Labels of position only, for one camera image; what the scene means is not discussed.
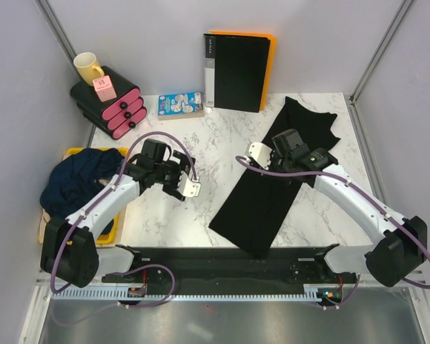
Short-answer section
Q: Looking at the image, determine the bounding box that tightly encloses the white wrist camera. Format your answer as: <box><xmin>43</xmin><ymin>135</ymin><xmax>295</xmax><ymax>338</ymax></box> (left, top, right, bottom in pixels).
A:
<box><xmin>177</xmin><ymin>171</ymin><xmax>201</xmax><ymax>198</ymax></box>
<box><xmin>246</xmin><ymin>142</ymin><xmax>273</xmax><ymax>170</ymax></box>

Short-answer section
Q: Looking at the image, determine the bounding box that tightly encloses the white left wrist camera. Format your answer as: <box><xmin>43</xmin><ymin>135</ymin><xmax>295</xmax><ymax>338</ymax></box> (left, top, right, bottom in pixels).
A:
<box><xmin>177</xmin><ymin>171</ymin><xmax>201</xmax><ymax>198</ymax></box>

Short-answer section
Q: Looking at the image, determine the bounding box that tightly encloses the aluminium frame rail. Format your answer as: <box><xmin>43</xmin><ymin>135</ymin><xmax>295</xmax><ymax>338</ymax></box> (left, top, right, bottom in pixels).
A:
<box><xmin>35</xmin><ymin>256</ymin><xmax>426</xmax><ymax>287</ymax></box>

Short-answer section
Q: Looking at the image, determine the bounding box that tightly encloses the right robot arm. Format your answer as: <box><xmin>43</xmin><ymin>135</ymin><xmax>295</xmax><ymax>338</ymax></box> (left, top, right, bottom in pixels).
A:
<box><xmin>269</xmin><ymin>129</ymin><xmax>428</xmax><ymax>287</ymax></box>

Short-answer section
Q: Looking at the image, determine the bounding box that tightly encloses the pink drawer unit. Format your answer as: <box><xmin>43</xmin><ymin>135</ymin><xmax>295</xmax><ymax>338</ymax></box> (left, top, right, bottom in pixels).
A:
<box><xmin>70</xmin><ymin>66</ymin><xmax>147</xmax><ymax>140</ymax></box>

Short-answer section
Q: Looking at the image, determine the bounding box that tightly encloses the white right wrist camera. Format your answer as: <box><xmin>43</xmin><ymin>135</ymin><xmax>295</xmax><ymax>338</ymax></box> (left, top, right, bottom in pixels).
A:
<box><xmin>246</xmin><ymin>142</ymin><xmax>273</xmax><ymax>170</ymax></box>

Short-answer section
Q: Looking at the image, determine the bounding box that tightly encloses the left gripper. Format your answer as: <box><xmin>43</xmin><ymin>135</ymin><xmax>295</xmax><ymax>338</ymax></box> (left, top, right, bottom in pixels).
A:
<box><xmin>153</xmin><ymin>151</ymin><xmax>195</xmax><ymax>197</ymax></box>

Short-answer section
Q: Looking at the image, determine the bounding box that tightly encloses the grey cable duct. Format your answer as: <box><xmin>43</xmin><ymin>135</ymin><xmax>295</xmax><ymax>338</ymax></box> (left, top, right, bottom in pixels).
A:
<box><xmin>52</xmin><ymin>285</ymin><xmax>341</xmax><ymax>302</ymax></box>

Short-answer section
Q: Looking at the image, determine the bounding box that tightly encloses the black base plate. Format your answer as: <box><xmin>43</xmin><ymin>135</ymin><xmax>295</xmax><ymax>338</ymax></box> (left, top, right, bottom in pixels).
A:
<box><xmin>100</xmin><ymin>245</ymin><xmax>359</xmax><ymax>286</ymax></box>

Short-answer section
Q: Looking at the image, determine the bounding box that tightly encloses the blue paperback book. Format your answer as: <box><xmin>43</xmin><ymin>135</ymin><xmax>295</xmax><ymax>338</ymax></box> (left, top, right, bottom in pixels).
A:
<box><xmin>158</xmin><ymin>92</ymin><xmax>205</xmax><ymax>120</ymax></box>

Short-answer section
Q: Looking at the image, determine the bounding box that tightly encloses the navy blue t-shirt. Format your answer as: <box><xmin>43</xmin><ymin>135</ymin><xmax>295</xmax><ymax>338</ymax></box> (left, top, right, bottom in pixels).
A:
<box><xmin>39</xmin><ymin>148</ymin><xmax>123</xmax><ymax>219</ymax></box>

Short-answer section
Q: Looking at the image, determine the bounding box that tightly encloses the yellow plastic bin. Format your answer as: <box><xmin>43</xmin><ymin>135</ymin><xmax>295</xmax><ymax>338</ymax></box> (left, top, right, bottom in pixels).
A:
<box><xmin>65</xmin><ymin>148</ymin><xmax>128</xmax><ymax>247</ymax></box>

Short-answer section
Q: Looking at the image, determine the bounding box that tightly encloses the yellow mug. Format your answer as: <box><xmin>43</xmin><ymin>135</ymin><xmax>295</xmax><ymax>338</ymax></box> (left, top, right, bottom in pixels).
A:
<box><xmin>73</xmin><ymin>52</ymin><xmax>105</xmax><ymax>86</ymax></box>

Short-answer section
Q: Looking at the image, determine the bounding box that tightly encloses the beige t-shirt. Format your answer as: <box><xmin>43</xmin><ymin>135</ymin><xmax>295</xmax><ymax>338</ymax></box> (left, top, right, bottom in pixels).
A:
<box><xmin>37</xmin><ymin>210</ymin><xmax>51</xmax><ymax>244</ymax></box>

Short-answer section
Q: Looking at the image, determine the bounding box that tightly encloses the pink cube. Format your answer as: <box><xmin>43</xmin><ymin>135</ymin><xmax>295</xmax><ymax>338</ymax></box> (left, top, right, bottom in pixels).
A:
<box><xmin>92</xmin><ymin>75</ymin><xmax>117</xmax><ymax>102</ymax></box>

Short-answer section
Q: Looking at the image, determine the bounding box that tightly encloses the black t-shirt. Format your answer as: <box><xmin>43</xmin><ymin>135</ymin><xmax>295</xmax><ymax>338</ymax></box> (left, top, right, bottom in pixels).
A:
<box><xmin>209</xmin><ymin>97</ymin><xmax>340</xmax><ymax>258</ymax></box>

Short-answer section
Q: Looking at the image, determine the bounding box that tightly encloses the black and orange file folder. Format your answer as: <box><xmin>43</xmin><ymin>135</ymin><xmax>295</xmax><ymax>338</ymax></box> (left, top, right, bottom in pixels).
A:
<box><xmin>204</xmin><ymin>31</ymin><xmax>277</xmax><ymax>113</ymax></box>

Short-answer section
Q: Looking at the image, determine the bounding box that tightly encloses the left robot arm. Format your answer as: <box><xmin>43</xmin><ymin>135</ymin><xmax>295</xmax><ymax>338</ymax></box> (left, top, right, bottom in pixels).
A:
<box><xmin>40</xmin><ymin>136</ymin><xmax>201</xmax><ymax>294</ymax></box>

